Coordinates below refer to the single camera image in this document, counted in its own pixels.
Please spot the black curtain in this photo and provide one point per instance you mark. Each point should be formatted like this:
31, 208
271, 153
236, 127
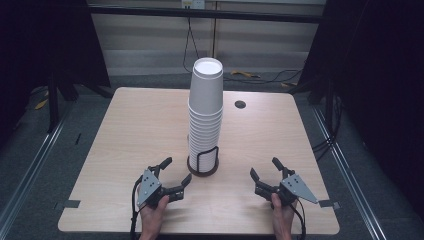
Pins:
46, 40
376, 83

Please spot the yellow floor tape piece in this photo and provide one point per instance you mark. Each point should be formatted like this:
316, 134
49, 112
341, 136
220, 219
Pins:
245, 73
41, 104

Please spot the metal floor rail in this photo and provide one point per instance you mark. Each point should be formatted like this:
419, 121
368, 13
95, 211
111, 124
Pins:
350, 176
30, 166

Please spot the black metal stand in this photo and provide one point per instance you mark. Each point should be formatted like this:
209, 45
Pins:
53, 106
328, 106

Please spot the person's right hand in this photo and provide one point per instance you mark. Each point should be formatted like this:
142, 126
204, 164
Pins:
282, 215

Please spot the black horizontal metal bar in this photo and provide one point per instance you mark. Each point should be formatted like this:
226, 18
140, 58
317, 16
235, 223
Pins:
206, 14

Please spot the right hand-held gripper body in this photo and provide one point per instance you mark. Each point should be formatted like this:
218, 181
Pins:
295, 188

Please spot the white paper cup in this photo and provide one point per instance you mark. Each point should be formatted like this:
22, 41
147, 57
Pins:
206, 88

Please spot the grey tape strip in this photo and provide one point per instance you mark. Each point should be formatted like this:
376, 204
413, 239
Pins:
71, 203
329, 204

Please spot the white wall outlet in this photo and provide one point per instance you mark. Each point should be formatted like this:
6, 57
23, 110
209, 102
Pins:
193, 3

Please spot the black table grommet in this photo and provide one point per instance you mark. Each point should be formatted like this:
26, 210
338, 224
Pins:
240, 104

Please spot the person's left hand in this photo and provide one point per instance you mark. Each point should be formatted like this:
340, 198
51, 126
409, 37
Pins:
153, 215

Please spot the stack of white paper cups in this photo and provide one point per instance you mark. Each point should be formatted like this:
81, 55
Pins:
204, 140

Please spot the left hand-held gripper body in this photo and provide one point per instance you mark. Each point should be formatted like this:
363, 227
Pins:
149, 188

